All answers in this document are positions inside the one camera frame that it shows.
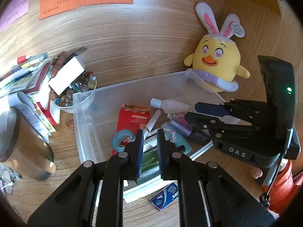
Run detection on teal tape roll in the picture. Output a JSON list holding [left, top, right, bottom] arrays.
[[112, 130, 136, 152]]

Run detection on white cosmetic pen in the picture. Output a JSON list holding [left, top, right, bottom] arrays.
[[143, 109, 162, 134]]

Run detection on clear plastic storage box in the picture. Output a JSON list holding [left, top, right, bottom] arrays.
[[73, 71, 239, 204]]

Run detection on pile of booklets and papers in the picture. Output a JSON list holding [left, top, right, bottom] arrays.
[[0, 52, 61, 138]]

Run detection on teal plastic toy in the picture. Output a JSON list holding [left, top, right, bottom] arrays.
[[175, 134, 193, 155]]

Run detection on black white labelled tube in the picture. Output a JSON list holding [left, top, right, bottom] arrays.
[[143, 137, 158, 153]]

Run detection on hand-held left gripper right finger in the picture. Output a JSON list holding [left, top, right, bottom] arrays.
[[157, 128, 277, 227]]

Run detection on purple black lipstick tube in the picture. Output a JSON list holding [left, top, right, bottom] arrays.
[[169, 118, 212, 145]]

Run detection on white bowl of marbles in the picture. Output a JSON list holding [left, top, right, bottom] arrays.
[[48, 71, 97, 107]]

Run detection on red paper packet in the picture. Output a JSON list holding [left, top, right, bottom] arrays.
[[117, 103, 151, 148]]

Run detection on eyeglasses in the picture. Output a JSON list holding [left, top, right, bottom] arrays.
[[0, 167, 22, 195]]

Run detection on brown tumbler with dark lid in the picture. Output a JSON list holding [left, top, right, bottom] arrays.
[[0, 107, 56, 181]]

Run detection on yellow chick plush toy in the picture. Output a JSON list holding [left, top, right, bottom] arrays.
[[184, 2, 251, 93]]

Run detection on brown bead string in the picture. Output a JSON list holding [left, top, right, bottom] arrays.
[[51, 50, 69, 76]]

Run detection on white cosmetic tube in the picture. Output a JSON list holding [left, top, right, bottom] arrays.
[[16, 92, 51, 143]]

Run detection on grey utility knife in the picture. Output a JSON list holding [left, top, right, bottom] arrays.
[[69, 47, 87, 58]]

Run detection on green glass bottle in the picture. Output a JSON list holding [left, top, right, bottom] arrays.
[[141, 151, 159, 172]]

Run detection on white cardboard box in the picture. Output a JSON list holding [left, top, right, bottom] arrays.
[[48, 57, 86, 95]]

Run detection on person's right hand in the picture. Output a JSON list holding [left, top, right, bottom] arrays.
[[251, 167, 264, 179]]

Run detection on pink paper sheet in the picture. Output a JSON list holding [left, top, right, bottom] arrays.
[[0, 0, 32, 32]]

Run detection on white spray bottle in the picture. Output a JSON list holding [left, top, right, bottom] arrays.
[[150, 97, 193, 114]]

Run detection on red white marker pen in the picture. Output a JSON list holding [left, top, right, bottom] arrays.
[[9, 55, 32, 67]]

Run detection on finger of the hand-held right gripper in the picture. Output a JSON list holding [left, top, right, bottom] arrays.
[[184, 112, 256, 145], [194, 99, 268, 126]]

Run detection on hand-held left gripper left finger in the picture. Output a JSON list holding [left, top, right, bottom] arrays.
[[27, 129, 144, 227]]

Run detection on blue staple box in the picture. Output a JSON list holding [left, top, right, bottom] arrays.
[[149, 183, 179, 211]]

